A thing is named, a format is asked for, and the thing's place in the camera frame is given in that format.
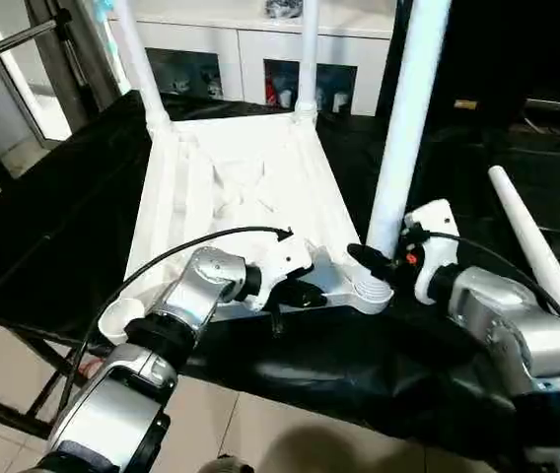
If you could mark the white plastic table top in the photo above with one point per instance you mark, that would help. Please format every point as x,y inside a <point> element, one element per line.
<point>231,187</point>

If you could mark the white plastic table leg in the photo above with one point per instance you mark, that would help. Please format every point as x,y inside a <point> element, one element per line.
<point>541,246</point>
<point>142,69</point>
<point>308,59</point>
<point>408,118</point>

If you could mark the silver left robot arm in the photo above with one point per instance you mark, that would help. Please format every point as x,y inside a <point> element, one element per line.
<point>152,345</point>

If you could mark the black work mat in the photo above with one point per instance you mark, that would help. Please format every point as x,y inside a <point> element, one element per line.
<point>359,384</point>

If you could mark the small yellow label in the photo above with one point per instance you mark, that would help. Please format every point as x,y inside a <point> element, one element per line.
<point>465,103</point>

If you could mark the red bottle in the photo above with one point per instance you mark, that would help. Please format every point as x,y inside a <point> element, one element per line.
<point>273,95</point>

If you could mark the white glass-door cabinet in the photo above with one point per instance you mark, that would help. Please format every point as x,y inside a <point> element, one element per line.
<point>241,44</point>

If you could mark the grey crumpled bundle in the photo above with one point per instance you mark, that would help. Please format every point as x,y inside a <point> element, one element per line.
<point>283,8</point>

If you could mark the light blue plastic strip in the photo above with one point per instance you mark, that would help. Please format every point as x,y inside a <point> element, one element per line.
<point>107,39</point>

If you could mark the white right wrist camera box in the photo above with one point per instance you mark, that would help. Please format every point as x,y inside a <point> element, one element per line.
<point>433,232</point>

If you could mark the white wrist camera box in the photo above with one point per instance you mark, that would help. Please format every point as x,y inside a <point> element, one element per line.
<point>433,232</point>
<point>285,258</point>

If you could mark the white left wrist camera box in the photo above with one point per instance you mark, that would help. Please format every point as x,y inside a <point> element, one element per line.
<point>285,258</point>

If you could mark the black metal table frame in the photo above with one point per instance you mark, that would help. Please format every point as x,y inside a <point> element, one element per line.
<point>24,384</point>

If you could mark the grey metal rack frame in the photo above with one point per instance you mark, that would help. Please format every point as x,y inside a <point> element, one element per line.
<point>24,49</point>

